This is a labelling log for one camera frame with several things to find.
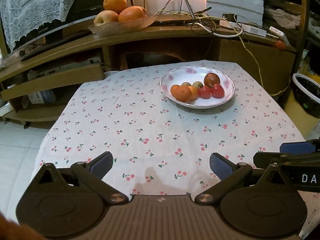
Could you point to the orange persimmon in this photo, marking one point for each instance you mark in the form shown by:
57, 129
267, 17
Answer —
173, 89
182, 93

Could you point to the cherry print tablecloth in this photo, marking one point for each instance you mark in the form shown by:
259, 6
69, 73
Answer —
161, 150

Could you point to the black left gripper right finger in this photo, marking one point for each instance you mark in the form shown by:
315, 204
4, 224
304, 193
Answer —
231, 175

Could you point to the dark red brown tomato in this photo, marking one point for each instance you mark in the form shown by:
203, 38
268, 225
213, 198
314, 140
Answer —
211, 79

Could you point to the black television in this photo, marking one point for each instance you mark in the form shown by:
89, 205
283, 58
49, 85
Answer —
80, 9

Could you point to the orange on top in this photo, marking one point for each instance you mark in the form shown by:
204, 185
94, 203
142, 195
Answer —
115, 5

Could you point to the small orange fruit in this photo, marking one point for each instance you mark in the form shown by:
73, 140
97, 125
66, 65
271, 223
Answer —
194, 93

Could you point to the tan longan left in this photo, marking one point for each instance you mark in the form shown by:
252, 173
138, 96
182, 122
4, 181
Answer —
186, 84

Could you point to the yellow container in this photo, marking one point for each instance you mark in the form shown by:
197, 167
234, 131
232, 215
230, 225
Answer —
304, 122

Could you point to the red apple behind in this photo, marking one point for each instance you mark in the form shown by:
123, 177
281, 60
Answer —
145, 11

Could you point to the glass fruit dish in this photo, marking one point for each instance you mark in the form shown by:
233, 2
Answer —
116, 28

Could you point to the red tomato oval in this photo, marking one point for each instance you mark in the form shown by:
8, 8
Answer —
217, 91

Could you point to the white floral plate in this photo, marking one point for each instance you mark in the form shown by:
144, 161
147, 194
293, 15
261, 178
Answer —
200, 103

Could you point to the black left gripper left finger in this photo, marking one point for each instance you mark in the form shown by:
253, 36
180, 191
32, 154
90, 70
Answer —
91, 175

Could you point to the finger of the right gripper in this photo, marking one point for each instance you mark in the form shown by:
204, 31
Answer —
302, 147
286, 160

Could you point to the white power strip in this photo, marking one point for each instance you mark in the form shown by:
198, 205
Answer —
246, 28

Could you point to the black bin white rim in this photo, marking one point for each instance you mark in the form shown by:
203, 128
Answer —
306, 93

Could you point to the white lace cloth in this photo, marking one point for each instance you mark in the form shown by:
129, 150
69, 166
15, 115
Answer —
20, 17

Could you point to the wooden TV cabinet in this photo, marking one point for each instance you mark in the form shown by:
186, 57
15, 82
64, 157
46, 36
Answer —
38, 88

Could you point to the pale apple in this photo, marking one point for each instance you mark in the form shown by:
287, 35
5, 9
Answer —
104, 17

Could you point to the large orange front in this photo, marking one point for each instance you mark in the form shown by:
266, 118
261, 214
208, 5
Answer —
130, 14

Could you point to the tan longan right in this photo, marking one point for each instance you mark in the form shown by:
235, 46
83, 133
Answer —
197, 84

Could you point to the tan longan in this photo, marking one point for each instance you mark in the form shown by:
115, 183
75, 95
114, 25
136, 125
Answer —
197, 84
186, 84

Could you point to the black router with antennas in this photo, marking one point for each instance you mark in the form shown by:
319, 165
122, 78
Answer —
184, 15

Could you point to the red tomato with stem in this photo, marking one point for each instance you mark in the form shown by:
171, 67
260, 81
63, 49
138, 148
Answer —
204, 92

